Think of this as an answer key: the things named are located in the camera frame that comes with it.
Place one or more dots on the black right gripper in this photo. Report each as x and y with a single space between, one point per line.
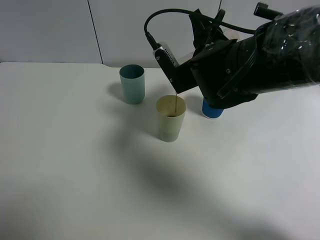
221 67

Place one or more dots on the plastic drink bottle pink label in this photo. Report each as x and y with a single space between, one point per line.
229 33

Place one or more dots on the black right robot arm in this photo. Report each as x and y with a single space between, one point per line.
282 54

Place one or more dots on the clear cup with blue sleeve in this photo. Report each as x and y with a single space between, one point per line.
210 112

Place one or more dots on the pale green plastic cup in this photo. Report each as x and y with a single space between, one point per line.
171 111

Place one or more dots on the teal plastic cup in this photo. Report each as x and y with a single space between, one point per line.
132 78

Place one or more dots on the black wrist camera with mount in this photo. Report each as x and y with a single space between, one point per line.
179 75

